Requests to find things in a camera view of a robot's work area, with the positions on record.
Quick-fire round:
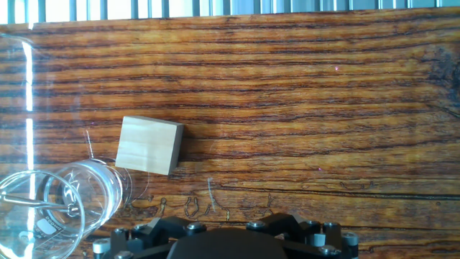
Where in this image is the clear glass beaker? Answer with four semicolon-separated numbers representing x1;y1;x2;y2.
0;158;125;259

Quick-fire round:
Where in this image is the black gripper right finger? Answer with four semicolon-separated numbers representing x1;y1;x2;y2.
246;212;360;259

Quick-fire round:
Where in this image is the large light wooden block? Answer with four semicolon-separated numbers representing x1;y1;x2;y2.
114;115;185;176

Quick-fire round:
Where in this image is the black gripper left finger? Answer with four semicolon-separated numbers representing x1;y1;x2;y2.
92;215;208;259

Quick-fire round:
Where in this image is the clear glass rod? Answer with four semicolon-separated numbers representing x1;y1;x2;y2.
0;192;79;214

